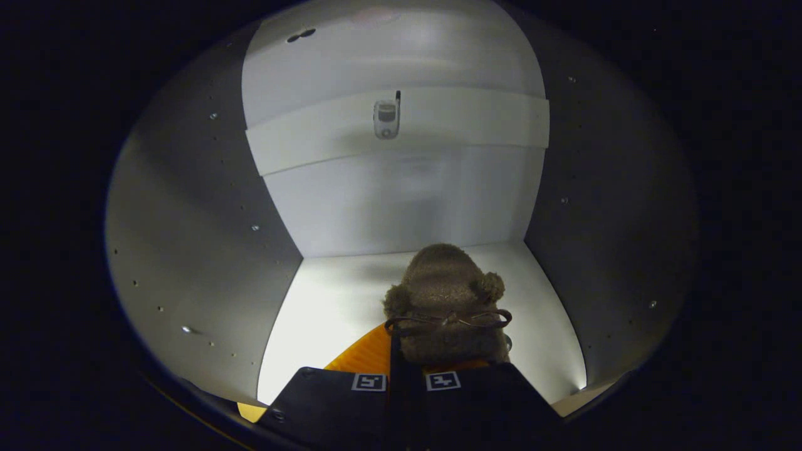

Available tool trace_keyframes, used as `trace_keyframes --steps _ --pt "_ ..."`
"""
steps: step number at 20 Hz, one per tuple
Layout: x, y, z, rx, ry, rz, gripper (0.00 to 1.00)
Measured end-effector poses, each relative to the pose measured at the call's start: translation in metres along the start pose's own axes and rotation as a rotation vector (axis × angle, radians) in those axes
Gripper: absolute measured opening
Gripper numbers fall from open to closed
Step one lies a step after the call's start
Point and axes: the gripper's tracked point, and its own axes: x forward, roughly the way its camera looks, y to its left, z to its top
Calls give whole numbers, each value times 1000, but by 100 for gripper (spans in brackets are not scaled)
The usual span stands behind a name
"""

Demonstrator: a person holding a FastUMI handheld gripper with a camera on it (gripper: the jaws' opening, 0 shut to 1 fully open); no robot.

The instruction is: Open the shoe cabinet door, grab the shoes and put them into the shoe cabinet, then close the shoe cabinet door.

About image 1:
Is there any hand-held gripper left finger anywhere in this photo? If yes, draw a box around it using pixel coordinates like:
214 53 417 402
260 323 402 451

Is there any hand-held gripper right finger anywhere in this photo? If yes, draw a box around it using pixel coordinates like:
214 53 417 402
401 357 561 451

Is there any brown fuzzy shoe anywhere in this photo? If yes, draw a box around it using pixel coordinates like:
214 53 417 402
382 243 513 365

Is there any dark framed shoe cabinet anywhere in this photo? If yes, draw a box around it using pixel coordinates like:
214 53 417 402
103 0 699 433

